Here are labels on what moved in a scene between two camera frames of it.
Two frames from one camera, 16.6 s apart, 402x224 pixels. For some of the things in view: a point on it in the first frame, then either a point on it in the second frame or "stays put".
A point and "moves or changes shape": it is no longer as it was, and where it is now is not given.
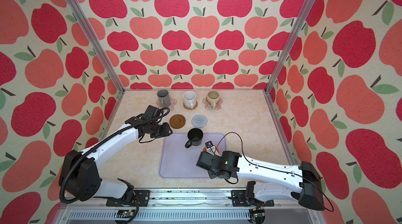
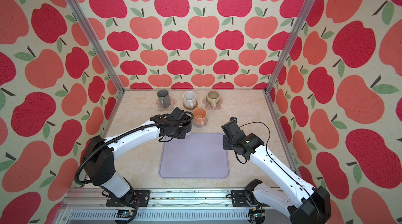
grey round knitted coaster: [199, 121] stays put
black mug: [196, 135] moves or changes shape
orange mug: [204, 149] -> [199, 116]
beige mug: [212, 97] stays put
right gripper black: [220, 159] -> [224, 144]
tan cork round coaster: [190, 109] stays put
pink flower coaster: [209, 107] stays put
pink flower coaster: [173, 102] stays put
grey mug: [164, 98] stays put
